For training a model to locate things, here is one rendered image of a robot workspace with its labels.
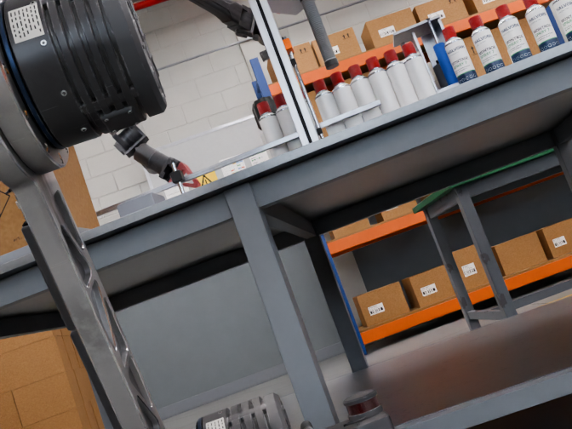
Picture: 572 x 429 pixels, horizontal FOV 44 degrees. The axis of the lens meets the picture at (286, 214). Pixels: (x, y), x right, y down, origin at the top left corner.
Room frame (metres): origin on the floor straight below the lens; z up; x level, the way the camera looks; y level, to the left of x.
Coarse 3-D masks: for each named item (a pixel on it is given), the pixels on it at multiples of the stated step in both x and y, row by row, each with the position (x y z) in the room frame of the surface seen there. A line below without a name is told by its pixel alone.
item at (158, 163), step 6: (156, 156) 1.92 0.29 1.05; (162, 156) 1.92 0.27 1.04; (150, 162) 1.92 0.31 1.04; (156, 162) 1.91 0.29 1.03; (162, 162) 1.91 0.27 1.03; (168, 162) 1.89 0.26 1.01; (150, 168) 1.93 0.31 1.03; (156, 168) 1.92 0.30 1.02; (162, 168) 1.91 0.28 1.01; (168, 168) 1.91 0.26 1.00; (162, 174) 1.89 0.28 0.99
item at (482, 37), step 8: (472, 16) 1.82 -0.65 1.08; (480, 16) 1.83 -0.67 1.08; (472, 24) 1.82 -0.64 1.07; (480, 24) 1.82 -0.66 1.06; (472, 32) 1.83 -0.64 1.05; (480, 32) 1.81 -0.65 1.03; (488, 32) 1.81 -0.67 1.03; (472, 40) 1.83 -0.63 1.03; (480, 40) 1.81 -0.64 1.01; (488, 40) 1.81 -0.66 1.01; (480, 48) 1.82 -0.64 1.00; (488, 48) 1.81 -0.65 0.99; (496, 48) 1.81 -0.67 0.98; (480, 56) 1.83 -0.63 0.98; (488, 56) 1.81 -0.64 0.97; (496, 56) 1.81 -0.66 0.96; (488, 64) 1.82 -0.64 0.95; (496, 64) 1.81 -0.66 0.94; (504, 64) 1.82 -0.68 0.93; (488, 72) 1.82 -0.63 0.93
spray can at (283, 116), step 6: (276, 96) 1.88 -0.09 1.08; (282, 96) 1.88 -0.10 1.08; (276, 102) 1.88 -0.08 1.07; (282, 102) 1.88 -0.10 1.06; (282, 108) 1.87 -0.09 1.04; (288, 108) 1.87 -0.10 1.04; (276, 114) 1.89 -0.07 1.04; (282, 114) 1.87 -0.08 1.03; (288, 114) 1.87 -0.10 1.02; (282, 120) 1.87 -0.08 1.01; (288, 120) 1.87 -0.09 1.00; (282, 126) 1.88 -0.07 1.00; (288, 126) 1.87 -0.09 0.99; (294, 126) 1.87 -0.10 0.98; (288, 132) 1.87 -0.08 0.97; (294, 132) 1.87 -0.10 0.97; (288, 144) 1.88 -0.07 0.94; (294, 144) 1.87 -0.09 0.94; (300, 144) 1.87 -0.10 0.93
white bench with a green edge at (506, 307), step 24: (504, 168) 3.02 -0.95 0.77; (528, 168) 3.08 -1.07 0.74; (552, 168) 3.72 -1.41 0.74; (456, 192) 3.05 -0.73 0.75; (480, 192) 3.06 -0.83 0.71; (432, 216) 3.60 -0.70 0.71; (480, 240) 3.05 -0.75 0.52; (456, 288) 3.66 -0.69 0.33; (504, 288) 3.05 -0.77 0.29; (552, 288) 3.39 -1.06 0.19; (480, 312) 3.43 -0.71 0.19; (504, 312) 3.05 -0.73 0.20
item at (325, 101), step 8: (320, 80) 1.87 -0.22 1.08; (320, 88) 1.87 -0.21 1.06; (320, 96) 1.87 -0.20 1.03; (328, 96) 1.87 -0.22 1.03; (320, 104) 1.87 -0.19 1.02; (328, 104) 1.86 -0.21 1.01; (320, 112) 1.88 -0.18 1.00; (328, 112) 1.87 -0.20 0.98; (336, 112) 1.87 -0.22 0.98; (328, 128) 1.88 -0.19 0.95; (336, 128) 1.86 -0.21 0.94; (344, 128) 1.87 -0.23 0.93
